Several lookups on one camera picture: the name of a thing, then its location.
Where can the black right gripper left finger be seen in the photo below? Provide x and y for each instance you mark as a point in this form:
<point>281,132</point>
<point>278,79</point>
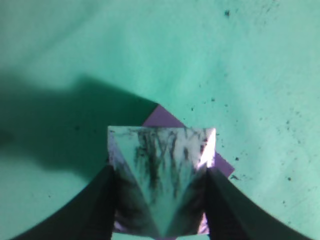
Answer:
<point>88,216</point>

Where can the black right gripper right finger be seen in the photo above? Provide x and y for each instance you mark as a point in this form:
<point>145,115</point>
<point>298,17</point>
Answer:
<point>233,216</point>

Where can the marbled white purple square pyramid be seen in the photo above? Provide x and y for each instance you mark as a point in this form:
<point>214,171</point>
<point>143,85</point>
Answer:
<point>160,175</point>

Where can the dark purple cube block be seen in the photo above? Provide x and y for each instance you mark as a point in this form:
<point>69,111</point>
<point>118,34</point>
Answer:
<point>160,117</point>

